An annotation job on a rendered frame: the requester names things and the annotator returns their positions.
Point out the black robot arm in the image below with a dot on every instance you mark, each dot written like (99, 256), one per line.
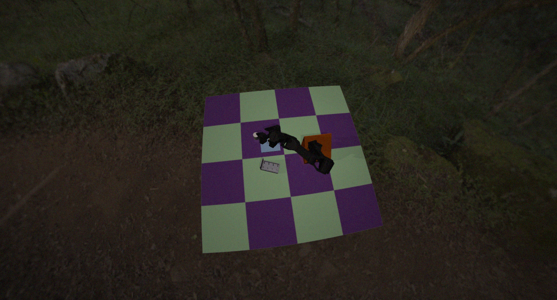
(314, 153)

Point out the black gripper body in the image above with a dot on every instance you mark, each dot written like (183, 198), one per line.
(263, 137)

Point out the light blue flat mat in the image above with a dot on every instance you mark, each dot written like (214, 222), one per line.
(266, 148)

